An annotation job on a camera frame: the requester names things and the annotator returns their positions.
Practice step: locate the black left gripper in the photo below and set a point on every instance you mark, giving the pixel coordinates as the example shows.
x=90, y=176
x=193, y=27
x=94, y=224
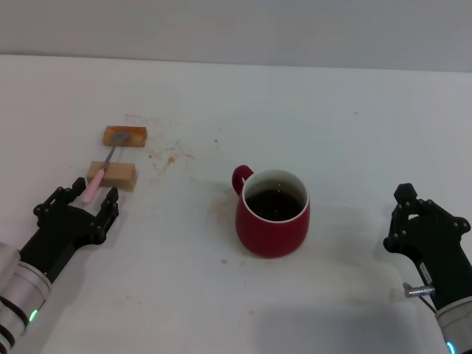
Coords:
x=59, y=239

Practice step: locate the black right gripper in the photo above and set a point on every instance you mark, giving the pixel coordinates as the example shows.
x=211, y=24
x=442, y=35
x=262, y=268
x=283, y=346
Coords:
x=439, y=254

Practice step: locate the red ceramic mug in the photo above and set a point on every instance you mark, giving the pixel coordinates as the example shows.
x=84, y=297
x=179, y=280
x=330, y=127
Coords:
x=271, y=236

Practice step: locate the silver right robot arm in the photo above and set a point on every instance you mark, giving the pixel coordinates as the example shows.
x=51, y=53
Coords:
x=455, y=326

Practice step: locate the plain wooden block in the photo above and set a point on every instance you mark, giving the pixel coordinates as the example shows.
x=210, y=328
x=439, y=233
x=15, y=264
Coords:
x=118, y=176

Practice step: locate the dark coffee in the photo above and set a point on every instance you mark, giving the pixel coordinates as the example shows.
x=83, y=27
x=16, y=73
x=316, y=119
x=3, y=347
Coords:
x=274, y=204

